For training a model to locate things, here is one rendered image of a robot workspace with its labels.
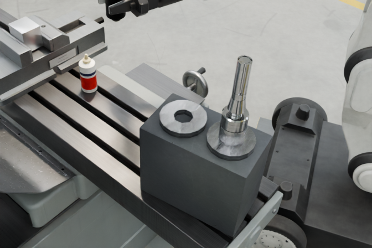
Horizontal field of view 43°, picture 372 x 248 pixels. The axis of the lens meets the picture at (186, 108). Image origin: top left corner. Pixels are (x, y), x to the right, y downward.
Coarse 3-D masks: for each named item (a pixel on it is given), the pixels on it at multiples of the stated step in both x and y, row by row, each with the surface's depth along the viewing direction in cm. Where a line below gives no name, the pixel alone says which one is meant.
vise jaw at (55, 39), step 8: (32, 16) 126; (40, 24) 124; (48, 24) 124; (48, 32) 122; (56, 32) 122; (48, 40) 120; (56, 40) 121; (64, 40) 123; (48, 48) 122; (56, 48) 122
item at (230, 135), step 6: (222, 120) 82; (222, 126) 82; (228, 126) 81; (234, 126) 81; (240, 126) 81; (246, 126) 82; (222, 132) 83; (228, 132) 82; (234, 132) 82; (240, 132) 82; (222, 138) 84; (228, 138) 83; (234, 138) 83; (240, 138) 83; (228, 144) 84; (234, 144) 84; (240, 144) 84
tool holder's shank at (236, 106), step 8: (240, 56) 74; (248, 56) 75; (240, 64) 73; (248, 64) 73; (240, 72) 74; (248, 72) 74; (240, 80) 75; (248, 80) 76; (232, 88) 78; (240, 88) 77; (232, 96) 78; (240, 96) 77; (232, 104) 79; (240, 104) 79; (232, 112) 80; (240, 112) 80
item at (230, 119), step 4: (224, 108) 82; (224, 112) 81; (228, 112) 81; (244, 112) 82; (248, 112) 82; (224, 116) 81; (228, 116) 81; (232, 116) 81; (240, 116) 81; (244, 116) 81; (248, 116) 81; (224, 120) 81; (228, 120) 80; (232, 120) 80; (236, 120) 80; (240, 120) 80; (244, 120) 80; (232, 124) 80; (236, 124) 80; (240, 124) 80
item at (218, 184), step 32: (160, 128) 88; (192, 128) 87; (160, 160) 91; (192, 160) 86; (224, 160) 84; (256, 160) 84; (160, 192) 97; (192, 192) 91; (224, 192) 86; (256, 192) 98; (224, 224) 92
